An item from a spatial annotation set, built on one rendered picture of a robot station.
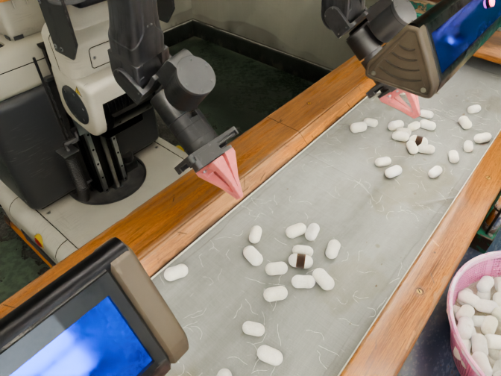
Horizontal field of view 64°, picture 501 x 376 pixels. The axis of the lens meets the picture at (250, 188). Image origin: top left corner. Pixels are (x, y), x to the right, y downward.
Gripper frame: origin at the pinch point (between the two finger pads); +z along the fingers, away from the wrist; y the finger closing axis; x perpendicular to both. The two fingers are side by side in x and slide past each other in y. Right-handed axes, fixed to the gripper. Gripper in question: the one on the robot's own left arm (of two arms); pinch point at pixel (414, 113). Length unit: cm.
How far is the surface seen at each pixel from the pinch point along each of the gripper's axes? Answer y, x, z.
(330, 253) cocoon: -35.1, 3.1, 6.7
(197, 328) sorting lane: -57, 9, 2
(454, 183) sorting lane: -4.5, -1.2, 14.9
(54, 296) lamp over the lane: -71, -26, -14
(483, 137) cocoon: 11.4, -2.5, 13.7
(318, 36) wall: 128, 104, -41
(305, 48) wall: 128, 117, -42
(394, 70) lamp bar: -31.7, -21.1, -11.5
